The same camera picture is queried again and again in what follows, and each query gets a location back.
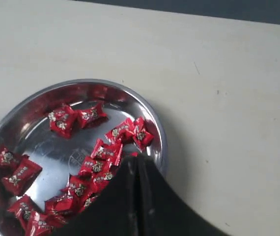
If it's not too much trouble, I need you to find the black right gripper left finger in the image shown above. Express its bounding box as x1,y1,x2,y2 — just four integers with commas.
63,157,140,236

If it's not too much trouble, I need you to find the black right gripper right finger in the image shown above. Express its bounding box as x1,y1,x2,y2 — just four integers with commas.
137,154,227,236

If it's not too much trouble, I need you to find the stainless steel plate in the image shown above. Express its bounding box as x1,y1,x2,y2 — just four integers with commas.
0,79,168,236

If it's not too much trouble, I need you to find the red wrapped candy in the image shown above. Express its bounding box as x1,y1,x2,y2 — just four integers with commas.
76,102,107,129
25,210,54,236
133,117,154,151
48,104,78,139
1,159,42,196

